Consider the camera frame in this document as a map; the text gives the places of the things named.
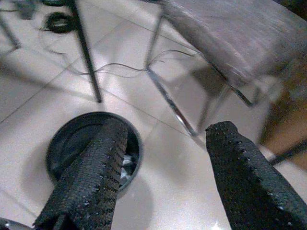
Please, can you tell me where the thin grey floor wire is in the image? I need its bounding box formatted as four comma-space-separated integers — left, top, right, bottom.
38, 28, 200, 79

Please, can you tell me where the grey upholstered metal-frame chair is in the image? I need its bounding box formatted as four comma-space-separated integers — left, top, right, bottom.
144, 0, 307, 137

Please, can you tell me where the coiled black cable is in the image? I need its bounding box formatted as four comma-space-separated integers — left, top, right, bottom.
40, 11, 75, 34

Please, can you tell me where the white crumpled trash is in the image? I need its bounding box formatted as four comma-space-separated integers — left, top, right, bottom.
119, 153, 139, 185

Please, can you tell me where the round dark grey rubbish bin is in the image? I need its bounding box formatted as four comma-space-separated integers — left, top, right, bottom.
45, 111, 144, 194

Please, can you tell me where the brown wooden furniture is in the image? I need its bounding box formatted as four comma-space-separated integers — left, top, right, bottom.
259, 57, 307, 168

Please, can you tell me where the black metal table leg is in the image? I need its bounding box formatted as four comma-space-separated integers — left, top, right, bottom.
69, 0, 103, 104

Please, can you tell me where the grey metal frame leg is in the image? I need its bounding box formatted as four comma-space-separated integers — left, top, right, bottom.
0, 15, 22, 52

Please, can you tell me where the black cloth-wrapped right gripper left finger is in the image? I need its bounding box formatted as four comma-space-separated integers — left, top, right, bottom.
33, 119, 130, 230

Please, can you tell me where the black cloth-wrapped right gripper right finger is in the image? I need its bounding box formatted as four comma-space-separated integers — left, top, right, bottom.
205, 121, 307, 230

